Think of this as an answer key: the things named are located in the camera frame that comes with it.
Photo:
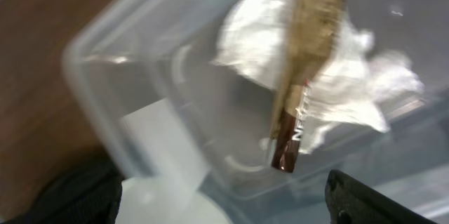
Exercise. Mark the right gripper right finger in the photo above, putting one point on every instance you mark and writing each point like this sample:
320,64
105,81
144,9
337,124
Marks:
352,202

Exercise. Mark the clear plastic waste bin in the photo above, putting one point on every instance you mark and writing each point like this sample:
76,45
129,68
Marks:
191,137

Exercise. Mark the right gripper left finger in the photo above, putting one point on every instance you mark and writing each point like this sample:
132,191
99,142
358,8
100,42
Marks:
89,193

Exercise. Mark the gold brown snack wrapper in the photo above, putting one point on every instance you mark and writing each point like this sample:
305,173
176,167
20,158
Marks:
310,40

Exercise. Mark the white paper napkin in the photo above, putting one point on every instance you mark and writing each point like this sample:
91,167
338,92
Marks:
349,89

